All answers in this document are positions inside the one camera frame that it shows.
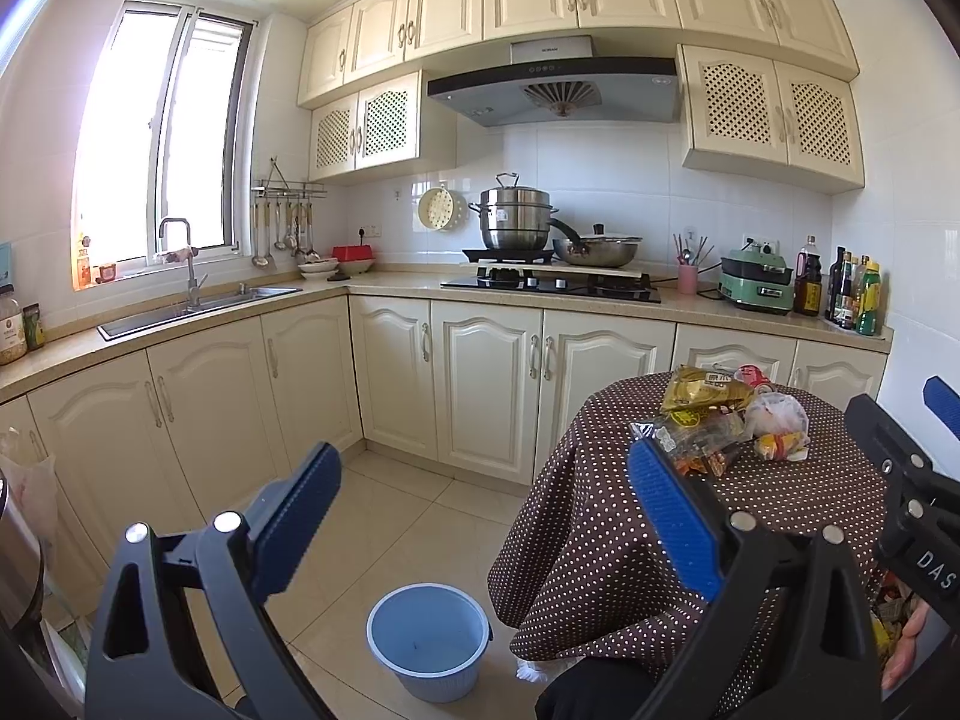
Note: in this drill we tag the green yellow oil bottle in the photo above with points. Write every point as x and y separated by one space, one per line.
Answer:
869 300

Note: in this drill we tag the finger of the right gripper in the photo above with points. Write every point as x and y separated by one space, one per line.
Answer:
908 471
943 402

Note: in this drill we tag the light blue plastic bucket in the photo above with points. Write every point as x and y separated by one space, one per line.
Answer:
431 637

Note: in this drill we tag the white plastic bag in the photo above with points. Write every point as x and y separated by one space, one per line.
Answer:
779 426

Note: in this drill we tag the brown polka dot tablecloth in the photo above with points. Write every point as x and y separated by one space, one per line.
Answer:
660 595

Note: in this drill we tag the steel wok with lid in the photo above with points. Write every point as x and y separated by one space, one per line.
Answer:
596 250

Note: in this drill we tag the red container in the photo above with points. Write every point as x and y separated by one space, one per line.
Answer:
353 253

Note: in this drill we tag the wall utensil rack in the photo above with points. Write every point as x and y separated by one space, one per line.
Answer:
281 219

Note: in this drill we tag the person's right hand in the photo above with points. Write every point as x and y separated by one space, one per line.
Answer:
902 659

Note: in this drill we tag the steel kitchen sink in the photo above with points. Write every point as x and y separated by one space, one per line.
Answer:
121 328

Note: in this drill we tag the pink utensil holder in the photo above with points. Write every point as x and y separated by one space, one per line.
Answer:
687 279

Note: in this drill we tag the white stacked bowls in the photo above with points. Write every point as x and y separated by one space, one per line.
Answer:
321 270

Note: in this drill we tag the dark soy sauce bottle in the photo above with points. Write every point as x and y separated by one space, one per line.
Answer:
808 279

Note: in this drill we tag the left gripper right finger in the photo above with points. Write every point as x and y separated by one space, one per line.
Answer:
822 661

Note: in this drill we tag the clear printed plastic bag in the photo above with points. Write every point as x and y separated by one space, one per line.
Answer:
697 442

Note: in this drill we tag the window with grey frame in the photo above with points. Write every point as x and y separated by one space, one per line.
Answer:
155 171

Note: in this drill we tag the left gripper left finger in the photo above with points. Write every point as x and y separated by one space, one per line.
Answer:
146 660

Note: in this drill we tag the black gas stove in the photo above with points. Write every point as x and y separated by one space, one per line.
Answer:
542 273

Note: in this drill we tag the chrome faucet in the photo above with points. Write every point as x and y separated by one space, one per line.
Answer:
186 255

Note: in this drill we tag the grey range hood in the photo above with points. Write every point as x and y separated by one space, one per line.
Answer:
563 81

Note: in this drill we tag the round cream strainer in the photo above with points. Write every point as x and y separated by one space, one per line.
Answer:
436 208

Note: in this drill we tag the red soda can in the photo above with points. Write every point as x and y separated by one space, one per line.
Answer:
752 376

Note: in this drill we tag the gold snack wrapper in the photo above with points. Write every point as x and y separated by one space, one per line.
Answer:
694 389

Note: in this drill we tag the stainless steamer pot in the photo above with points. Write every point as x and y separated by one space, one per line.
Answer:
513 216

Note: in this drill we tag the green electric cooker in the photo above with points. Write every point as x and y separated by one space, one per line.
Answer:
757 278

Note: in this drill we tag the glass jar white label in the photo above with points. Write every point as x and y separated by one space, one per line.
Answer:
13 344

